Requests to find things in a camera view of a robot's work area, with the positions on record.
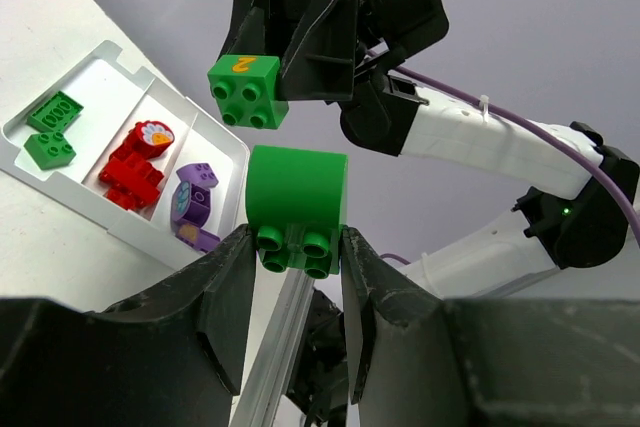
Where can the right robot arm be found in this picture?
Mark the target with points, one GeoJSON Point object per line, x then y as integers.
{"type": "Point", "coordinates": [578, 212]}

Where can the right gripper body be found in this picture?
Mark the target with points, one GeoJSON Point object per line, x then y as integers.
{"type": "Point", "coordinates": [388, 32]}

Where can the red flower lego brick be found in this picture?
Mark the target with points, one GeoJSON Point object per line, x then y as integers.
{"type": "Point", "coordinates": [150, 138]}

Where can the red lego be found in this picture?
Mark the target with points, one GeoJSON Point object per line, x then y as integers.
{"type": "Point", "coordinates": [132, 182]}

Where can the aluminium table rail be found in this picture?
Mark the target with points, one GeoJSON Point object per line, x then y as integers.
{"type": "Point", "coordinates": [279, 312]}

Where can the purple lego brick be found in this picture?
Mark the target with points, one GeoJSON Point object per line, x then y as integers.
{"type": "Point", "coordinates": [198, 175]}

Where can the purple round lego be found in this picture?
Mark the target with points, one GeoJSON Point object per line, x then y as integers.
{"type": "Point", "coordinates": [190, 211]}

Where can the green 2x2 lego front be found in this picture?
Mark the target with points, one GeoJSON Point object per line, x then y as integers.
{"type": "Point", "coordinates": [245, 90]}

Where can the green 2x3 lego plate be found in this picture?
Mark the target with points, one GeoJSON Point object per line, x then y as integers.
{"type": "Point", "coordinates": [56, 114]}

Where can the small green lego brick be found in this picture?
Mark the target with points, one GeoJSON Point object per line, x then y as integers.
{"type": "Point", "coordinates": [49, 150]}

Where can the white sorting tray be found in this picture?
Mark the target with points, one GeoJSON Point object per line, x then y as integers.
{"type": "Point", "coordinates": [114, 100]}

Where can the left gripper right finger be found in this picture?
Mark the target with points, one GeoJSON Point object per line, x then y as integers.
{"type": "Point", "coordinates": [416, 360]}

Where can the green curved lego piece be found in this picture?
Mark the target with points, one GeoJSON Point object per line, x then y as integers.
{"type": "Point", "coordinates": [295, 203]}

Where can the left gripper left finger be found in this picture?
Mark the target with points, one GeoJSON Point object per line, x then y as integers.
{"type": "Point", "coordinates": [170, 355]}

